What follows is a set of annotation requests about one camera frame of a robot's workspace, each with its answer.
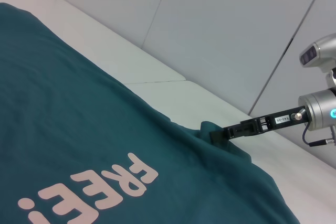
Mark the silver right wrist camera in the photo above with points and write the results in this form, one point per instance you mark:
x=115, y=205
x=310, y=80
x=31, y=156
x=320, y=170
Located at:
x=319, y=51

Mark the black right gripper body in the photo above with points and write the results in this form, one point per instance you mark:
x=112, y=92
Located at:
x=265, y=124

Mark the teal FREE print T-shirt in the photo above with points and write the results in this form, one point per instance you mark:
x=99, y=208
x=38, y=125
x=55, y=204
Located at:
x=105, y=129

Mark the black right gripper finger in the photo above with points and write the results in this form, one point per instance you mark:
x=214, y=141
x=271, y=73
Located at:
x=231, y=129
x=220, y=141

